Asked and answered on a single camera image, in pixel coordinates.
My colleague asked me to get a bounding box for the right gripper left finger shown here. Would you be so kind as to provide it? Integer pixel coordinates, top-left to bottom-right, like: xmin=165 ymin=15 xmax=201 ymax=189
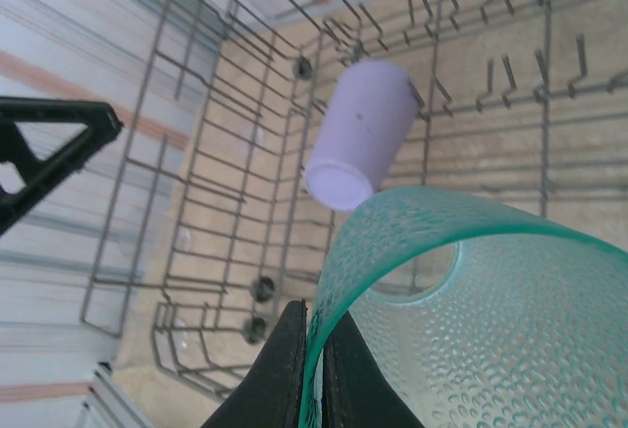
xmin=199 ymin=298 xmax=309 ymax=428

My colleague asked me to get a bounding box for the lilac tall cup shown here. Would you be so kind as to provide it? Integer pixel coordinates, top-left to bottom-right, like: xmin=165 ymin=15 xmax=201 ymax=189
xmin=302 ymin=57 xmax=422 ymax=213

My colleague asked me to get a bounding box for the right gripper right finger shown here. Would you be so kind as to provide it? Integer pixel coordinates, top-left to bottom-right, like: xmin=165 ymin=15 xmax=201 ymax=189
xmin=319 ymin=307 xmax=426 ymax=428

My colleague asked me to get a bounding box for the grey wire dish rack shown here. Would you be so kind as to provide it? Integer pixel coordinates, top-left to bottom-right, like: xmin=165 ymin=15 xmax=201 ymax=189
xmin=80 ymin=0 xmax=628 ymax=400

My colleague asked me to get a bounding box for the aluminium side frame rail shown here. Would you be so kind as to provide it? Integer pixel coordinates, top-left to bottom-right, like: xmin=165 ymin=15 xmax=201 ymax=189
xmin=73 ymin=359 xmax=153 ymax=428

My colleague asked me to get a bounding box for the teal textured plastic cup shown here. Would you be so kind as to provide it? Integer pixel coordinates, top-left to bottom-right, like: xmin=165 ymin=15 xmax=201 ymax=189
xmin=298 ymin=185 xmax=628 ymax=428

